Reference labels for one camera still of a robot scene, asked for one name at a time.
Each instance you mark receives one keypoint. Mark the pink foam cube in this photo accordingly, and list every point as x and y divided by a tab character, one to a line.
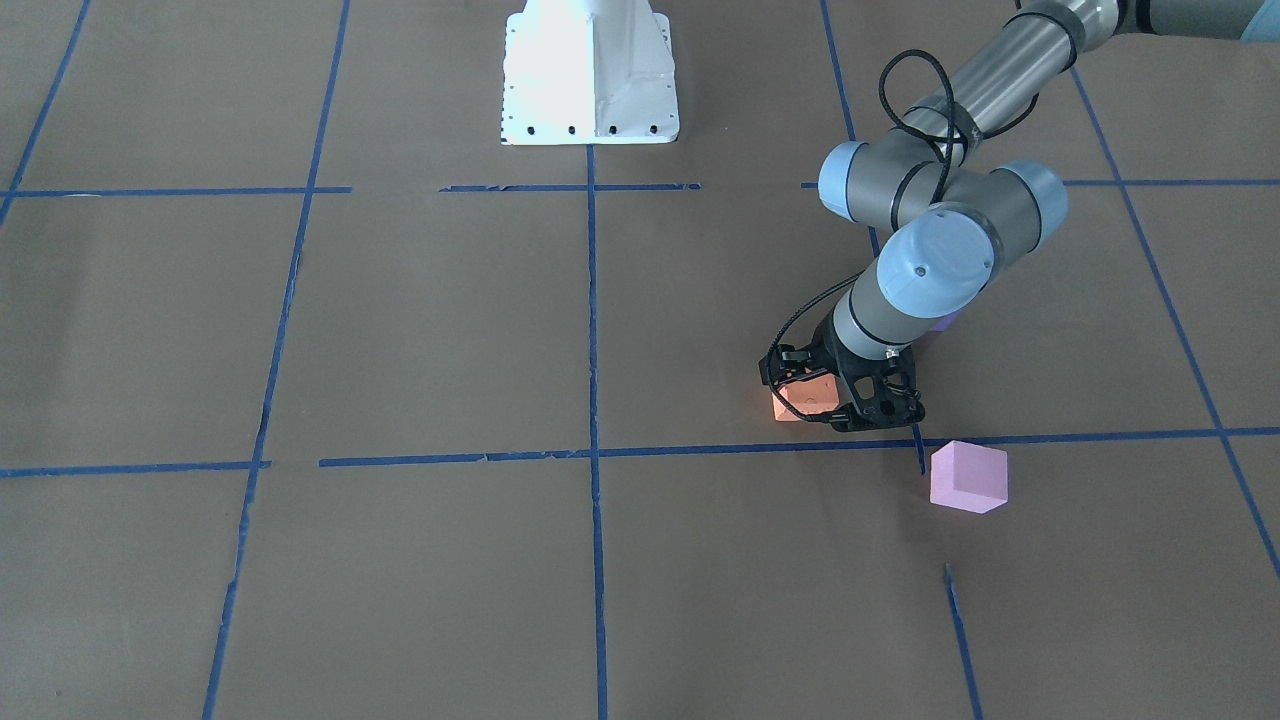
969	477

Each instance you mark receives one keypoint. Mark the orange foam cube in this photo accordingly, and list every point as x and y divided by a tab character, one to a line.
811	396

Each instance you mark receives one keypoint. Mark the purple foam cube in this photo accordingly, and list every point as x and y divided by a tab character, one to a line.
945	322

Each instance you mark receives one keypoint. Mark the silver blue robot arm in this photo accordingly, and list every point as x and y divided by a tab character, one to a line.
951	231

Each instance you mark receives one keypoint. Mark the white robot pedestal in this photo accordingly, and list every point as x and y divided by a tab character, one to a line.
588	73

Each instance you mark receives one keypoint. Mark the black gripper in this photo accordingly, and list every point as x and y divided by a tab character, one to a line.
829	356

